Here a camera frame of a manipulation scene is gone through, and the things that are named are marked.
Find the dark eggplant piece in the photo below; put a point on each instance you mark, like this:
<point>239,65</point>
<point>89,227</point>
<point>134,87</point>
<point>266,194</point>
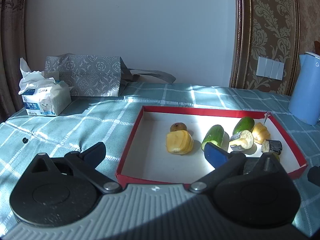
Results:
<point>271,146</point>

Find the tissue pack with cat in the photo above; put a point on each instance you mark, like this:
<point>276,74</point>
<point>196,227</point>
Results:
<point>42,95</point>

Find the brown patterned curtain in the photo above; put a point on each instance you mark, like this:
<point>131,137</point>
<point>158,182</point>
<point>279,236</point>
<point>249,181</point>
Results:
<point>12,49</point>

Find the teal checked tablecloth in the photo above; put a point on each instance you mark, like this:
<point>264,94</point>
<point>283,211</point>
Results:
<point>87,121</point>

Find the white wall switch panel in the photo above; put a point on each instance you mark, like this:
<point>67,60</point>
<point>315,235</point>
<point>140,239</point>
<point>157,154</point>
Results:
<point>269,68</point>

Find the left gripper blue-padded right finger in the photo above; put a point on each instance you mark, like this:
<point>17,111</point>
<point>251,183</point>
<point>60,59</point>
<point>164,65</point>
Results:
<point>225,166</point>

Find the large yellow starfruit chunk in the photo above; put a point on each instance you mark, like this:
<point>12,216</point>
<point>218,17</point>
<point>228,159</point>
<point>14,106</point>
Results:
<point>179,142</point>

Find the red shallow cardboard box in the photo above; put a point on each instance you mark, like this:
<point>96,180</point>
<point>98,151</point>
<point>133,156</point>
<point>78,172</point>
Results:
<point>145,159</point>

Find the grey patterned gift bag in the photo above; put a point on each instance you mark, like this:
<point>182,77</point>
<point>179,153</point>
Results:
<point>101,76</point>

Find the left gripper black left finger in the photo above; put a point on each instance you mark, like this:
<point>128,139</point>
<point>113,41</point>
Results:
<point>83,165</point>

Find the blue electric kettle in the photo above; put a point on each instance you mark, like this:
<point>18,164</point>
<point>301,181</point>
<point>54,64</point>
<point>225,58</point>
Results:
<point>304,102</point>

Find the cut cucumber piece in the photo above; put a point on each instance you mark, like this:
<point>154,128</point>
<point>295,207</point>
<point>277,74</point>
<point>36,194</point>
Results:
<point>214,135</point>

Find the small brown longan fruit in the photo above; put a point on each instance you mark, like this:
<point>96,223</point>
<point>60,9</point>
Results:
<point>178,126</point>

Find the dark wooden chair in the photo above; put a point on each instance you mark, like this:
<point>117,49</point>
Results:
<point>317,47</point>

